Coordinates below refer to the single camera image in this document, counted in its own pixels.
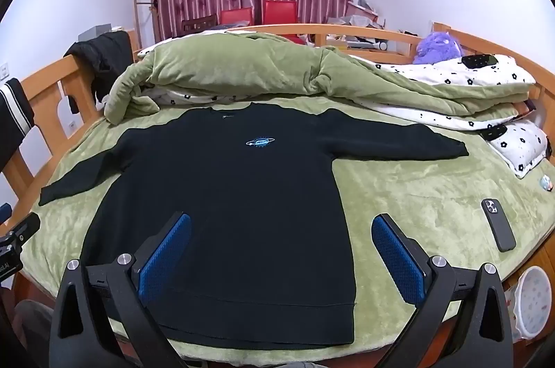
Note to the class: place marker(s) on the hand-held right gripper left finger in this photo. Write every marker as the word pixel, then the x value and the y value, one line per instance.
pixel 164 259

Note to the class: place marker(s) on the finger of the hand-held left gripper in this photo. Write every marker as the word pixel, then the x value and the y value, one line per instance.
pixel 4 211

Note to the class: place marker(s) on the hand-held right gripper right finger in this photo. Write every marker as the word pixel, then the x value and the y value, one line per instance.
pixel 399 264

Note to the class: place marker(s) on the black sweater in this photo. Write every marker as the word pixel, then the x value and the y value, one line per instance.
pixel 243 198

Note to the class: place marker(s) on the green fleece bed sheet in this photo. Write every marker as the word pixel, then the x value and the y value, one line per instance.
pixel 412 194

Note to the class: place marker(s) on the black white striped garment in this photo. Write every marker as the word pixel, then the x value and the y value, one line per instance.
pixel 13 120

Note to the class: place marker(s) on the smartphone with dark case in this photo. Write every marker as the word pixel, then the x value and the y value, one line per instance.
pixel 498 225

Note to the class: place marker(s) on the white patterned bin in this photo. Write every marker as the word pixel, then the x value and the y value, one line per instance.
pixel 531 303

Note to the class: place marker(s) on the black floral cloth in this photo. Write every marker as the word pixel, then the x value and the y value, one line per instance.
pixel 479 60
pixel 494 132

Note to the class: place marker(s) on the round badge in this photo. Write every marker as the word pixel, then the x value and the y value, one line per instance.
pixel 546 182

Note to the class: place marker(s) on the white floral pillow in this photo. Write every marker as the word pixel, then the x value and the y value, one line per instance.
pixel 520 146

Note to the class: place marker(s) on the black jacket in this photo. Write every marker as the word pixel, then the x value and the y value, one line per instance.
pixel 104 51

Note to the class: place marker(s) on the green quilt with floral lining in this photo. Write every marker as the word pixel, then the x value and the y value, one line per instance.
pixel 243 64

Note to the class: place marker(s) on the purple plush toy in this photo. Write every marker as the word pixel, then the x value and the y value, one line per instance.
pixel 438 47

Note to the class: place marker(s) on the wooden coat rack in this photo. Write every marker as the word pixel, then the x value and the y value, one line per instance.
pixel 138 25

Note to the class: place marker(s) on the dark wooden chair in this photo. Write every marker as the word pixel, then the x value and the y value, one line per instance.
pixel 199 23

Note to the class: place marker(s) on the pile of desk clutter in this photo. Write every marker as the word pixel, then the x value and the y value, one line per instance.
pixel 360 21

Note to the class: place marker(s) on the small white wall socket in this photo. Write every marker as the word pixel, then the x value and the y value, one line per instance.
pixel 73 126

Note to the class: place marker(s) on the wooden bed frame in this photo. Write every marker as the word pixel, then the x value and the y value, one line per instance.
pixel 43 81

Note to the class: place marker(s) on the white wall outlet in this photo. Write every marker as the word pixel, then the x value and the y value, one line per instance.
pixel 4 70

